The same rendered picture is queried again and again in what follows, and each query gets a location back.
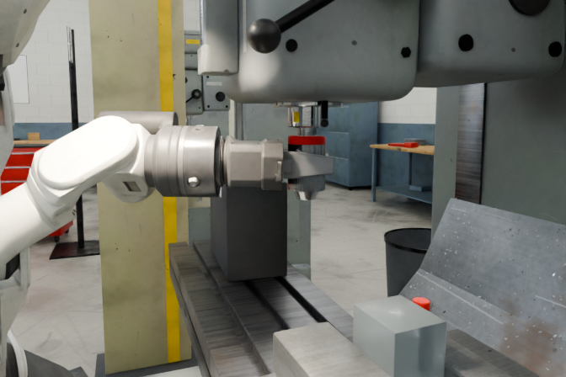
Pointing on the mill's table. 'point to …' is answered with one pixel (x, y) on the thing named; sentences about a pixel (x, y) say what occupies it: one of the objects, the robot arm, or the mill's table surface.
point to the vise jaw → (320, 354)
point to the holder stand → (250, 232)
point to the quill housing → (323, 33)
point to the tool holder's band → (307, 140)
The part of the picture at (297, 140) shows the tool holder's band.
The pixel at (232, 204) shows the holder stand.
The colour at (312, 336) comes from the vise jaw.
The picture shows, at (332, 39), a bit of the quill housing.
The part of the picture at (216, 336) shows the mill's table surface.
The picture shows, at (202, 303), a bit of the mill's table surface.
